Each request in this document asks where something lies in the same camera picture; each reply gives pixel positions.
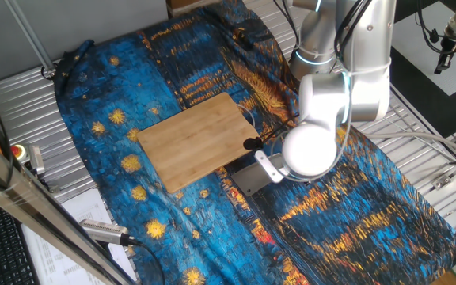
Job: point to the steel cleaver knife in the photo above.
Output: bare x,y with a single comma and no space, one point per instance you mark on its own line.
251,178

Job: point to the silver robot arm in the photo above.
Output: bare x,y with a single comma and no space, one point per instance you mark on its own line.
362,59

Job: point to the bamboo cutting board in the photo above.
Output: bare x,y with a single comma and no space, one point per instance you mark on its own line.
196,142

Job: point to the starry night print tablecloth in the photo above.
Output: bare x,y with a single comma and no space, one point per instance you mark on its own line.
133,99

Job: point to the printed white paper sheet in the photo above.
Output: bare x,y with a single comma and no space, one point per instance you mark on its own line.
73,245

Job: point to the red emergency stop button box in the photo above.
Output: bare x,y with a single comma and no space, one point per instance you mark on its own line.
30,156

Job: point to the grey mat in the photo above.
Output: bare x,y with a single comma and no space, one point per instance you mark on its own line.
418,47

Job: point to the grey metal rod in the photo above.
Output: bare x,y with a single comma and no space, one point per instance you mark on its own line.
30,35

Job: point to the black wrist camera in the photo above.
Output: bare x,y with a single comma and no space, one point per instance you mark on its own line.
252,143

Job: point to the white camera mounting bracket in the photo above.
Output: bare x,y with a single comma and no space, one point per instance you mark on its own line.
269,168

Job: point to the aluminium frame beam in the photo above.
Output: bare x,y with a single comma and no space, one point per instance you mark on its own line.
34,206

